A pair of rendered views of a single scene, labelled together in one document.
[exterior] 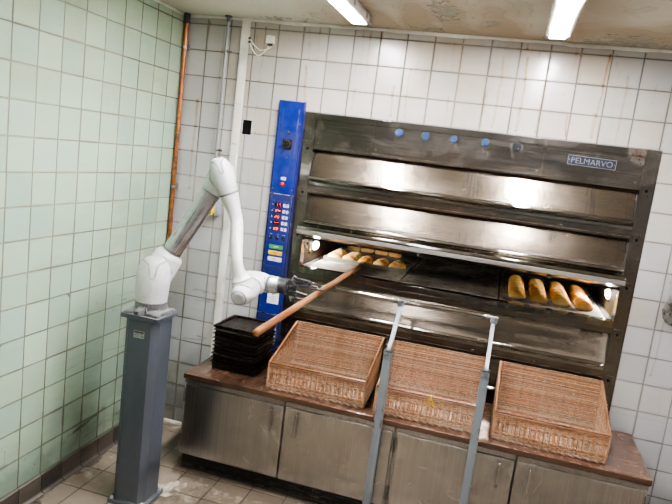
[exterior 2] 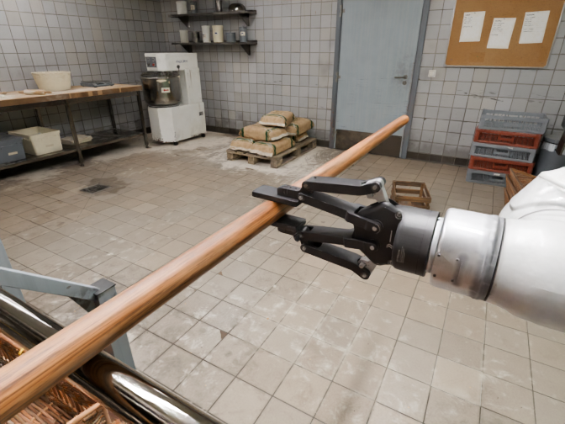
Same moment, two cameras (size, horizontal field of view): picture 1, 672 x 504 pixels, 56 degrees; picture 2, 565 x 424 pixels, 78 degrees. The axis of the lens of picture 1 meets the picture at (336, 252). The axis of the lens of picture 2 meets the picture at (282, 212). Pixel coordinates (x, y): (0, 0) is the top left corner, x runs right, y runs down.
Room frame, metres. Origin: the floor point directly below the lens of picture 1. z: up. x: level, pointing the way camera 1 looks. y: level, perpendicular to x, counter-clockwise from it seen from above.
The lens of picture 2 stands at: (3.49, 0.19, 1.39)
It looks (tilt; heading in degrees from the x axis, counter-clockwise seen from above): 25 degrees down; 195
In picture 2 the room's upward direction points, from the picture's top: straight up
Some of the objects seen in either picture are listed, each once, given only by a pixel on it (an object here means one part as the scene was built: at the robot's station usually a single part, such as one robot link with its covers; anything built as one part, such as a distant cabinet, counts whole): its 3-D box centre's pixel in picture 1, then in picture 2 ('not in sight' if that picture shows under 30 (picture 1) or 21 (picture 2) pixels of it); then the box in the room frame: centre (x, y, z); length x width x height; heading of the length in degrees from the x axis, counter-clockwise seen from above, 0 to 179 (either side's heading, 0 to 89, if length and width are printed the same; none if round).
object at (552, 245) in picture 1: (456, 230); not in sight; (3.55, -0.66, 1.54); 1.79 x 0.11 x 0.19; 76
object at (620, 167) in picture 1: (469, 149); not in sight; (3.58, -0.67, 1.99); 1.80 x 0.08 x 0.21; 76
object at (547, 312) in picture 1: (446, 294); not in sight; (3.57, -0.67, 1.16); 1.80 x 0.06 x 0.04; 76
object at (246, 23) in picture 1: (228, 210); not in sight; (3.88, 0.70, 1.45); 0.05 x 0.02 x 2.30; 76
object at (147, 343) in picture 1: (142, 406); not in sight; (3.02, 0.88, 0.50); 0.21 x 0.21 x 1.00; 77
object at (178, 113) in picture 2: not in sight; (171, 98); (-1.57, -3.02, 0.66); 0.92 x 0.59 x 1.32; 166
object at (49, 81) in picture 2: not in sight; (53, 81); (-0.26, -3.85, 1.01); 0.43 x 0.42 x 0.21; 166
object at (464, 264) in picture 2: (274, 284); (461, 251); (3.12, 0.29, 1.19); 0.09 x 0.06 x 0.09; 165
